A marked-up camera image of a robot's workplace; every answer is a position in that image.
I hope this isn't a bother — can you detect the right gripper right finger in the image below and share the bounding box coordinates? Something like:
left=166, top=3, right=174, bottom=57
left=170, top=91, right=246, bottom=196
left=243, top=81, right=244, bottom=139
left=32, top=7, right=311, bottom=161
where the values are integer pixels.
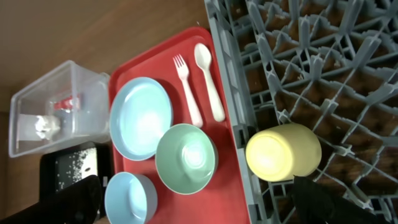
left=292, top=176, right=388, bottom=224

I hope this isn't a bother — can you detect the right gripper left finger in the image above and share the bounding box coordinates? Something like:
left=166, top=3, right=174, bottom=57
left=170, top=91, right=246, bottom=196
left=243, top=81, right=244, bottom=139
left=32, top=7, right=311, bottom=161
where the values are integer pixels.
left=1, top=175, right=103, bottom=224

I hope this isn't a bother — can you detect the light blue small bowl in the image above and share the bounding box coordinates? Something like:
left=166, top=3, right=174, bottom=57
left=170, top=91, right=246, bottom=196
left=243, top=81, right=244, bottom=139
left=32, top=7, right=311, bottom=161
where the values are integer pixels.
left=104, top=172, right=158, bottom=224

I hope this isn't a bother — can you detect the yellow plastic cup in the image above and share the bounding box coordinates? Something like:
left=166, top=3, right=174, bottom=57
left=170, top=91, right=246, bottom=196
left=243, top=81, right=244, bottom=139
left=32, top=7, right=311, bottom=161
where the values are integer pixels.
left=245, top=123, right=322, bottom=182

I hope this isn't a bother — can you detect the white napkin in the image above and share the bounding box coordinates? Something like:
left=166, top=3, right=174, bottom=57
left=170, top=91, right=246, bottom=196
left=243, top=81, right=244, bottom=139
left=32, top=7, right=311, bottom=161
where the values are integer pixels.
left=35, top=116, right=60, bottom=140

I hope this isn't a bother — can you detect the red ketchup packet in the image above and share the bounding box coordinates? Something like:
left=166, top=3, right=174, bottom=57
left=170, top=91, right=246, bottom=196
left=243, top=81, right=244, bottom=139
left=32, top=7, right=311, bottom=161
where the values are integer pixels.
left=53, top=96, right=80, bottom=110

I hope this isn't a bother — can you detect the light blue plate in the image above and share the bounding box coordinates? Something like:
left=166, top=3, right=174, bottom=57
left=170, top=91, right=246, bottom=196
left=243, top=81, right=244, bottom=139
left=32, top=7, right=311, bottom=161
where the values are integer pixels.
left=109, top=77, right=174, bottom=161

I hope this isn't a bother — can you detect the mint green bowl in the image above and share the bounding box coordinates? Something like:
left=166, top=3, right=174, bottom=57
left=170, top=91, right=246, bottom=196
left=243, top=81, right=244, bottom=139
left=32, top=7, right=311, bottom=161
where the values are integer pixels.
left=155, top=123, right=218, bottom=195

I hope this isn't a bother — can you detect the white plastic fork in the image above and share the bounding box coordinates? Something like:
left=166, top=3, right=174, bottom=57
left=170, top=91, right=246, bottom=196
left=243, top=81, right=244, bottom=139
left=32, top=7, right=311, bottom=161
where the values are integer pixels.
left=173, top=54, right=203, bottom=128

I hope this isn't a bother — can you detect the white plastic spoon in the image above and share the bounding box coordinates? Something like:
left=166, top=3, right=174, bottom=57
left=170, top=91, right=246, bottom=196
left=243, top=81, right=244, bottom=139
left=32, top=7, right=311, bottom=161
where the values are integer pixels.
left=194, top=43, right=226, bottom=122

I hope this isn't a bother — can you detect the grey dishwasher rack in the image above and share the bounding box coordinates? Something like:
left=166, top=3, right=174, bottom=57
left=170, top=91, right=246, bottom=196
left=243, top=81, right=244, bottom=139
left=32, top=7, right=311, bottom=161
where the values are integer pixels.
left=205, top=0, right=397, bottom=223

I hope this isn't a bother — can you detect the black plastic tray bin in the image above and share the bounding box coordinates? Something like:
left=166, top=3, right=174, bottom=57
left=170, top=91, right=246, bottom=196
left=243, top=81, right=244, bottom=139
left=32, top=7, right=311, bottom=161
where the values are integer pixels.
left=39, top=141, right=114, bottom=201

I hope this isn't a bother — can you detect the clear plastic bin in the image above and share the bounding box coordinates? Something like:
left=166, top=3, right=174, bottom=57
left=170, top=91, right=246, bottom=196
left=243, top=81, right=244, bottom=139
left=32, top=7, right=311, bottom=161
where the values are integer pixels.
left=8, top=60, right=110, bottom=157

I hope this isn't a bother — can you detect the red serving tray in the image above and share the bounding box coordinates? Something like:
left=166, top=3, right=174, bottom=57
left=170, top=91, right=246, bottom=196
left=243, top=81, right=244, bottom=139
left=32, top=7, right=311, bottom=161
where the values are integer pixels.
left=108, top=27, right=249, bottom=223

